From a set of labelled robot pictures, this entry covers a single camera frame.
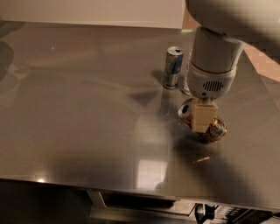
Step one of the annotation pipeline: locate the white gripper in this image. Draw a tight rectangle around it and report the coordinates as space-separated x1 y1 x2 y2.
187 63 237 133

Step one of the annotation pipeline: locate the orange soda can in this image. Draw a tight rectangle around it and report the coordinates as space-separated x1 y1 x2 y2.
178 98 227 143

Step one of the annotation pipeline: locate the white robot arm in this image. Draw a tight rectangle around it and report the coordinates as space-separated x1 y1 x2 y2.
186 0 280 133

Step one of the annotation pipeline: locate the blue silver energy drink can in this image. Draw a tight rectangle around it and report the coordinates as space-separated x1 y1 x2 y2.
163 46 184 89

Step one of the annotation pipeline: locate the clear plastic water bottle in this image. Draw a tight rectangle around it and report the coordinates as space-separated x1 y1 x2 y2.
182 52 192 95

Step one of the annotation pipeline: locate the black device under table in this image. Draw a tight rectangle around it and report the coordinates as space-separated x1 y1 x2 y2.
194 204 272 224

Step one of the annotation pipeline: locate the grey shelf under table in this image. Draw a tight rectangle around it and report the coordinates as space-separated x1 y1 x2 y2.
87 191 196 224

